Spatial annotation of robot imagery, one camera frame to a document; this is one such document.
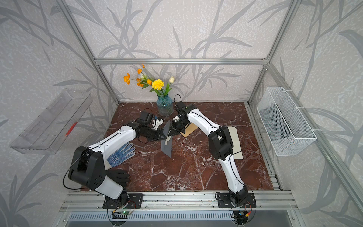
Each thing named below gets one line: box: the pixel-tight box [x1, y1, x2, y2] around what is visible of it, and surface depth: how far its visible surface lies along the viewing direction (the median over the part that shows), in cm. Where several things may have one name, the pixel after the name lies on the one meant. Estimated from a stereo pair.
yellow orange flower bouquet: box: [123, 63, 175, 97], surface depth 98 cm
